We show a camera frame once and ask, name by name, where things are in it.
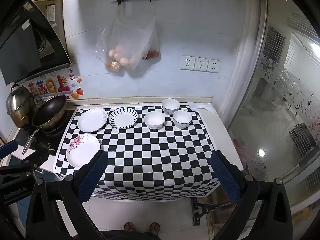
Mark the right sandalled foot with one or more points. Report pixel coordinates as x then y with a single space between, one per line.
155 228

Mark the black range hood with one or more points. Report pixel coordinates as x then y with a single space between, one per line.
34 42

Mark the colourful wall stickers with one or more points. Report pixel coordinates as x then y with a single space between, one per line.
61 82

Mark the plastic bag with red food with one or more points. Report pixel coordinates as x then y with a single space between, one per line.
152 50

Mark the left sandalled foot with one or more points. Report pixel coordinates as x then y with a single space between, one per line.
129 227

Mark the white plate pink flowers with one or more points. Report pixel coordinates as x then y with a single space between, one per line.
82 149

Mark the black frying pan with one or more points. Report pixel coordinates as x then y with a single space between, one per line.
47 116

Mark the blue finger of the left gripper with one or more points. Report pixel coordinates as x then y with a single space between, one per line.
8 148

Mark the stainless steel pot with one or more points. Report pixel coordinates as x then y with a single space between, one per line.
20 105

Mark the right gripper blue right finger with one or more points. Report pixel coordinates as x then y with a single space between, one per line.
228 175

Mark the white plate blue leaf pattern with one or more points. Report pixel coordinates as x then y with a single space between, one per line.
123 118

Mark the black induction cooktop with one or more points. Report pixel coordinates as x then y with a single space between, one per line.
45 138

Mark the white bowl back patterned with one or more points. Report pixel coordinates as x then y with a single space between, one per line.
169 106

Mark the white plate small floral mark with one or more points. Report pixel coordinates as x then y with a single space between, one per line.
92 120

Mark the white cloth at mat corner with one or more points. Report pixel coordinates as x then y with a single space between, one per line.
196 107

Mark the sandalled foot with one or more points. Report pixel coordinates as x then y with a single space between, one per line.
129 227
155 228

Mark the clear plastic bag of eggs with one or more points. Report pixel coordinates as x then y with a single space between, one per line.
129 38

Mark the white triple wall socket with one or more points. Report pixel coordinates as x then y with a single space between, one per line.
199 64

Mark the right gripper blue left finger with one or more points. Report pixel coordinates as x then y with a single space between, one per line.
89 175

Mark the frosted glass sliding door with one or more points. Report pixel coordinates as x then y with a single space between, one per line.
276 128

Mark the black white checkered mat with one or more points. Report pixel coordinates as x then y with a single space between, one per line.
164 164

